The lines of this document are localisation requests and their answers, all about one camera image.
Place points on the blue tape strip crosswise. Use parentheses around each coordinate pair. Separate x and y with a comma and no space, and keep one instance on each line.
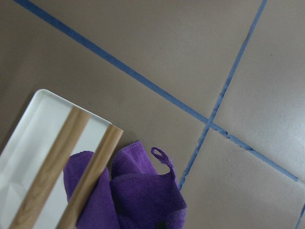
(220,98)

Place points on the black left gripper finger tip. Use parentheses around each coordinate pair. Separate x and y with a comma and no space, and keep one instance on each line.
(161,225)

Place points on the wooden rack bar near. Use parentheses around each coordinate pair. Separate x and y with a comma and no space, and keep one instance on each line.
(87,182)

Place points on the blue tape strip lengthwise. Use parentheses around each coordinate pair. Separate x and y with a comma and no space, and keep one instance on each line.
(56,23)

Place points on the purple microfiber towel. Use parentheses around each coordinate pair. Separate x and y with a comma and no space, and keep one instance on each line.
(132,195)

